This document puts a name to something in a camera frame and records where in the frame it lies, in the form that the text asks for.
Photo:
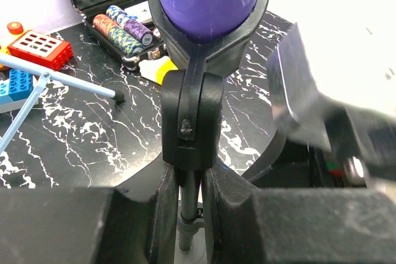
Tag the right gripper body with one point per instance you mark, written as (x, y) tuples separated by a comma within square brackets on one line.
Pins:
[(363, 142)]

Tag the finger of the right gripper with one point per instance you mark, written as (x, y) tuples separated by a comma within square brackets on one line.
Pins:
[(298, 109)]

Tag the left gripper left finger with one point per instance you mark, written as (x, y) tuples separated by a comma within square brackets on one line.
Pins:
[(134, 222)]

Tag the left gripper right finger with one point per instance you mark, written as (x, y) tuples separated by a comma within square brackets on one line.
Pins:
[(246, 224)]

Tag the black microphone stand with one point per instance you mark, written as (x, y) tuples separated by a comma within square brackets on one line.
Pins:
[(191, 113)]

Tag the yellow toy bin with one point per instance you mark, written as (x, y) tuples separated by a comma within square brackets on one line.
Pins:
[(155, 70)]

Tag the white card deck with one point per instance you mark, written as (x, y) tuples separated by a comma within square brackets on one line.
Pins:
[(140, 12)]

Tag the light blue music stand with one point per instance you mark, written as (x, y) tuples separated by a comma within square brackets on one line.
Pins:
[(46, 74)]

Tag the blue toy brick block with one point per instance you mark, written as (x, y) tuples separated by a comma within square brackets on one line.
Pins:
[(16, 89)]

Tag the red toy brick block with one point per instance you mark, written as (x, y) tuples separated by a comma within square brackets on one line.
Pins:
[(42, 49)]

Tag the black poker chip case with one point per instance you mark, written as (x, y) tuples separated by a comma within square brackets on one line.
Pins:
[(128, 40)]

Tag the orange yellow toy piece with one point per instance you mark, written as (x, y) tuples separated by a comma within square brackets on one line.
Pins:
[(14, 31)]

